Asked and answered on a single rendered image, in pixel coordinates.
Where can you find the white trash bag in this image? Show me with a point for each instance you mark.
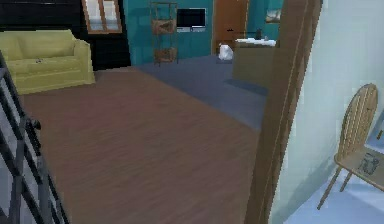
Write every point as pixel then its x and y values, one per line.
pixel 225 52

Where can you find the yellow-green sofa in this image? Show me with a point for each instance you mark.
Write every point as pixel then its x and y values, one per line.
pixel 50 63

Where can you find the olive-brown counter with white top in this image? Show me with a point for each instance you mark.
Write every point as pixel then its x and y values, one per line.
pixel 253 63

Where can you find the brown open shelf stand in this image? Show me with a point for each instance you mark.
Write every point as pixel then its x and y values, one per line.
pixel 164 31

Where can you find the brown wooden open door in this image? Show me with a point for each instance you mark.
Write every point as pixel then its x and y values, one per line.
pixel 283 113

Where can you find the black television set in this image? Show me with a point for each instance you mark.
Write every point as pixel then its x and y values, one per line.
pixel 190 18

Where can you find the orange-brown room door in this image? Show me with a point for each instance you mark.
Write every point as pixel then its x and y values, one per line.
pixel 230 23

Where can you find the dark kettle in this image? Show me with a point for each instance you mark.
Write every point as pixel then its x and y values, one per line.
pixel 258 33

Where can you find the wooden framed window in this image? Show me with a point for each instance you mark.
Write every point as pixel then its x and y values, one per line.
pixel 102 16

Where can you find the wooden slat-back chair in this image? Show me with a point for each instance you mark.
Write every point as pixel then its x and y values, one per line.
pixel 358 133

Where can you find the black grid-pane door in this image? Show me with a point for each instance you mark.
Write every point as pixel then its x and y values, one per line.
pixel 20 160

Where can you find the grey patterned chair cushion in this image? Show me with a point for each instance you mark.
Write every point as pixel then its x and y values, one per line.
pixel 369 164

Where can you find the pale blue table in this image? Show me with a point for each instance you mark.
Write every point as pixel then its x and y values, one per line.
pixel 378 133

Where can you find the framed wall picture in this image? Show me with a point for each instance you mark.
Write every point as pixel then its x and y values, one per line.
pixel 273 15

